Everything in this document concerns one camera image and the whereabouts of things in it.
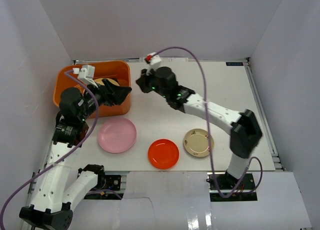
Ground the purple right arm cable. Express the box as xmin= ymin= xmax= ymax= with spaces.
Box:
xmin=156 ymin=46 xmax=263 ymax=199

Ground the orange plastic bin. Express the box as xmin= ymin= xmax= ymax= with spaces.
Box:
xmin=53 ymin=60 xmax=131 ymax=118

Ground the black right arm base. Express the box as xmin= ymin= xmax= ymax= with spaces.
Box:
xmin=206 ymin=173 xmax=258 ymax=203

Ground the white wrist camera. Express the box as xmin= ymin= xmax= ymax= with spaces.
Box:
xmin=144 ymin=52 xmax=162 ymax=75
xmin=72 ymin=64 xmax=98 ymax=88

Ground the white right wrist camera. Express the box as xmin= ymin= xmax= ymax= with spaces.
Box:
xmin=144 ymin=52 xmax=162 ymax=75

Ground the pink round plate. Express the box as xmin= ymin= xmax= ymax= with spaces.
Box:
xmin=97 ymin=117 xmax=137 ymax=154

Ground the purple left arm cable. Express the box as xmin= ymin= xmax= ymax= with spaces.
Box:
xmin=0 ymin=69 xmax=123 ymax=225

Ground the beige floral small plate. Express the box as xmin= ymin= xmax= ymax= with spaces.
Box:
xmin=183 ymin=128 xmax=215 ymax=158

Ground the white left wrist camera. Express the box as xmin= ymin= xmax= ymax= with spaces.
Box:
xmin=72 ymin=64 xmax=98 ymax=88

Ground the yellow round plate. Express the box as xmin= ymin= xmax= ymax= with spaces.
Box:
xmin=94 ymin=78 xmax=120 ymax=86

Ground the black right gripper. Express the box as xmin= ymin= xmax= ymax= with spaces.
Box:
xmin=136 ymin=66 xmax=169 ymax=99

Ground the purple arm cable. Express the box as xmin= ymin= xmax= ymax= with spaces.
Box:
xmin=0 ymin=69 xmax=123 ymax=225
xmin=156 ymin=46 xmax=263 ymax=199

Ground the small blue label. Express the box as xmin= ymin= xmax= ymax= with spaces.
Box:
xmin=225 ymin=62 xmax=244 ymax=67

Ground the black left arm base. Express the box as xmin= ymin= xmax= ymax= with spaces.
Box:
xmin=86 ymin=174 xmax=122 ymax=191

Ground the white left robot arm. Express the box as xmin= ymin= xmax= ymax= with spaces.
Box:
xmin=19 ymin=78 xmax=132 ymax=230

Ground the white paper sheet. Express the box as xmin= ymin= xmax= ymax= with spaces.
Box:
xmin=139 ymin=57 xmax=189 ymax=63

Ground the orange round plate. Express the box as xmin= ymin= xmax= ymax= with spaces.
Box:
xmin=147 ymin=139 xmax=180 ymax=170

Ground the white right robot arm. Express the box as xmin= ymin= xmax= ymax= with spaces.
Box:
xmin=136 ymin=66 xmax=263 ymax=190

